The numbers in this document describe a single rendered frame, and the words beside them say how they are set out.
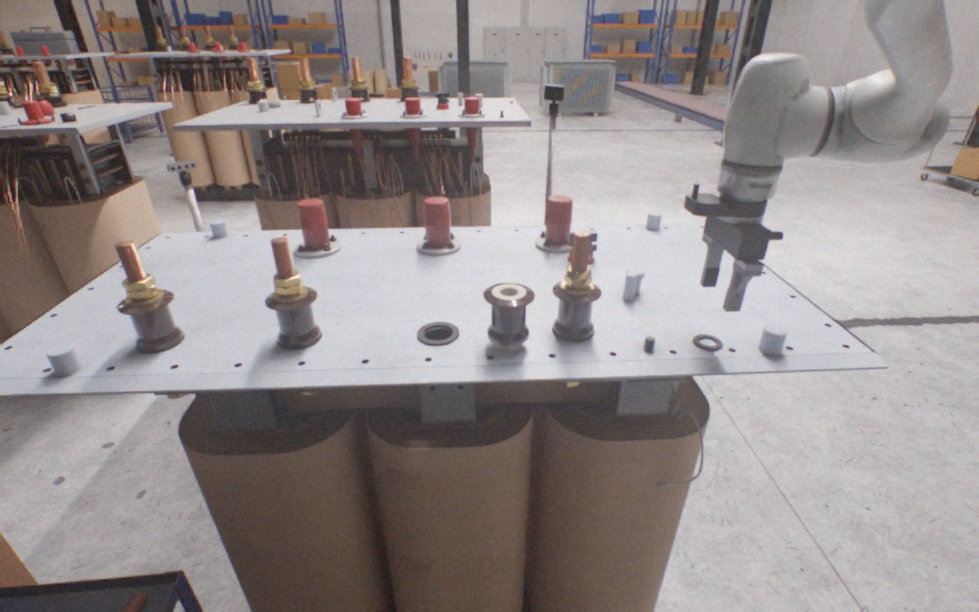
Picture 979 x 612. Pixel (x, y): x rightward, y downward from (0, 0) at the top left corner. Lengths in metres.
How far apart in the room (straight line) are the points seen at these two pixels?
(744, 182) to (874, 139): 0.17
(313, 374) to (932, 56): 0.94
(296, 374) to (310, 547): 0.63
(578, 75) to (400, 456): 12.37
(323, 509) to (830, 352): 1.16
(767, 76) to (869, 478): 2.52
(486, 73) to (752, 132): 11.95
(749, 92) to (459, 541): 1.16
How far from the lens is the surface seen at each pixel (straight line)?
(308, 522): 1.40
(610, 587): 1.66
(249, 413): 1.23
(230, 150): 6.93
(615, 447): 1.22
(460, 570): 1.51
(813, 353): 1.12
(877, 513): 2.98
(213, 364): 1.04
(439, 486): 1.26
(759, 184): 0.90
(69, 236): 3.30
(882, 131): 0.89
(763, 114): 0.87
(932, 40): 0.71
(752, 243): 0.91
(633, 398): 1.19
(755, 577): 2.48
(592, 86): 13.29
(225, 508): 1.42
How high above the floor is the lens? 1.89
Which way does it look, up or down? 29 degrees down
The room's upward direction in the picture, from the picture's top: straight up
